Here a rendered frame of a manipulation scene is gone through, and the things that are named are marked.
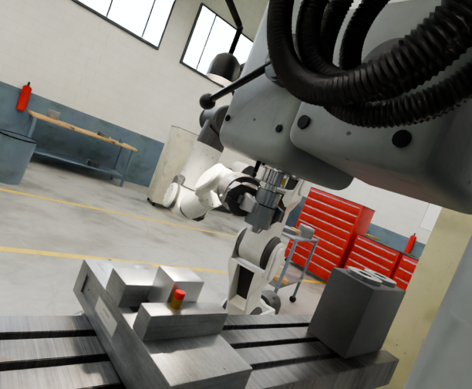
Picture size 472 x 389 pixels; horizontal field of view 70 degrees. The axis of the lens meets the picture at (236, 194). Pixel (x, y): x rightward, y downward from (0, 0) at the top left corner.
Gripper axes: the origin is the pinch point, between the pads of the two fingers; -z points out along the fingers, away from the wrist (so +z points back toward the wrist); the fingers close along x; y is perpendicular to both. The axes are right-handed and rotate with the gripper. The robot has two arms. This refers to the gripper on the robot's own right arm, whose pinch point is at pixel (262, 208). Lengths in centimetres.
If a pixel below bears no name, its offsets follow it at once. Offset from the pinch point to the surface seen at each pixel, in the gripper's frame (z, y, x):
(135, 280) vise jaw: -3.0, 17.5, -17.6
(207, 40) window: 825, -264, 71
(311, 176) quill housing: -8.7, -8.4, 1.8
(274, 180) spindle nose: -2.2, -5.7, -0.8
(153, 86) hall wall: 800, -106, -13
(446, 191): -27.4, -11.6, 7.5
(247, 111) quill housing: -2.1, -14.5, -9.8
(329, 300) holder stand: 13.9, 18.3, 33.8
